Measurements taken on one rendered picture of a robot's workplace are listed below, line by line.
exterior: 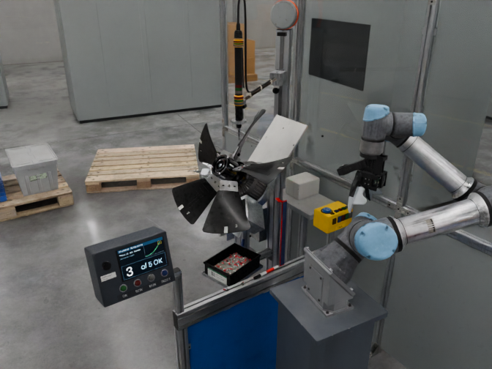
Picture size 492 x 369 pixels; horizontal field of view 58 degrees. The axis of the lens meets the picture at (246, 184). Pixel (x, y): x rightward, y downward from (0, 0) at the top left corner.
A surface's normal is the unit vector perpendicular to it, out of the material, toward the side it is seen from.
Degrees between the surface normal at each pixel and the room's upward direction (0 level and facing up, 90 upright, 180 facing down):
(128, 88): 90
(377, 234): 67
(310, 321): 0
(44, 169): 95
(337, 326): 0
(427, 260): 90
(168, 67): 90
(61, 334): 0
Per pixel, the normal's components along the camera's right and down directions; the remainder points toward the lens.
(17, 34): 0.43, 0.37
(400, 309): -0.82, 0.24
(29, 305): 0.00, -0.91
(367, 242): -0.13, 0.03
